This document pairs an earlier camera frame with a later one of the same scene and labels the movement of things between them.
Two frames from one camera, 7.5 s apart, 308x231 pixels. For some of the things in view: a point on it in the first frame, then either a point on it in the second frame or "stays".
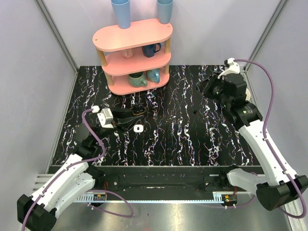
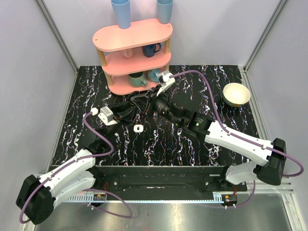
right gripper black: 206,85 to 142,100
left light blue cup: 121,9 stays
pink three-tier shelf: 136,59 stays
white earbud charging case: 138,128 stays
